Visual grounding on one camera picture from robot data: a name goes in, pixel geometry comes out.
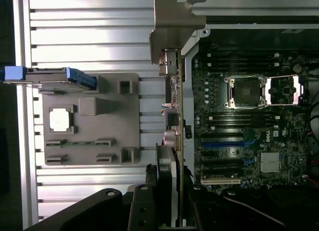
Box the white expansion slot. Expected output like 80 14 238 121
200 177 241 185

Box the blue expansion slot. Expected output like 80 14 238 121
201 141 257 148

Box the silver chipset heatsink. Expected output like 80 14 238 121
260 152 280 173

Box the green RAM stick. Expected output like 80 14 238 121
46 140 110 146

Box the grey parts rack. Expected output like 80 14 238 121
42 72 140 166

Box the green motherboard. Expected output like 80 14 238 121
193 41 311 192

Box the silver CPU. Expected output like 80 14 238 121
49 108 70 132

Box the CPU socket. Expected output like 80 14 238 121
223 75 269 109

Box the metal socket cover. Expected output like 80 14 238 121
265 75 306 106

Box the hard disk in blue caddy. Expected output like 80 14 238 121
0 66 98 91

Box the black open PC case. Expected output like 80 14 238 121
180 0 319 217

